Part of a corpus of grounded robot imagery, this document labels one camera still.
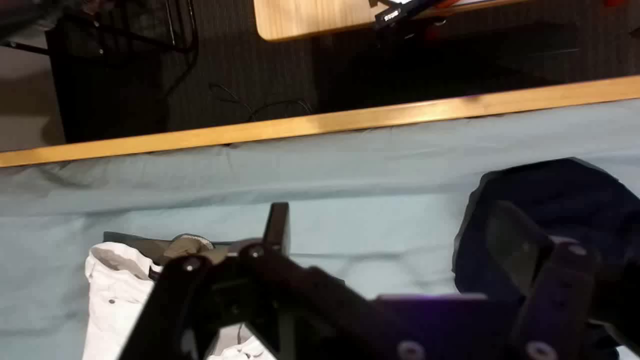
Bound white buttoned garment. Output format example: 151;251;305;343
82;239;276;360

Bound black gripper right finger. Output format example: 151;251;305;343
484;198;640;360

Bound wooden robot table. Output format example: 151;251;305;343
251;0;536;43

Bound wooden bed frame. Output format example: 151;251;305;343
0;74;640;170

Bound grey garment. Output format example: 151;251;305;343
102;228;267;265

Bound black case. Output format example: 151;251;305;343
46;0;200;144

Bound dark navy clothing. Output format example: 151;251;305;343
451;156;640;302

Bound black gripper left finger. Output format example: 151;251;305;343
118;202;401;360

